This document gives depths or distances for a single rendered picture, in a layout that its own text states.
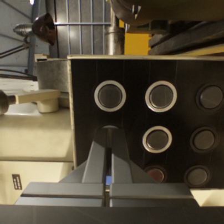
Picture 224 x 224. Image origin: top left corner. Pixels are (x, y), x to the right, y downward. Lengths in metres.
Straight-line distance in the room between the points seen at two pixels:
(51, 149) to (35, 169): 0.05
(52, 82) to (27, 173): 0.22
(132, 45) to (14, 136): 2.51
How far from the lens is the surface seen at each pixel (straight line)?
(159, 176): 0.19
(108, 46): 0.61
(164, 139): 0.17
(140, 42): 2.74
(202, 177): 0.21
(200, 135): 0.18
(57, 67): 0.42
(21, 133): 0.32
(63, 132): 0.29
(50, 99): 0.32
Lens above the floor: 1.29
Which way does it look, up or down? level
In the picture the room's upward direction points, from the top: 90 degrees counter-clockwise
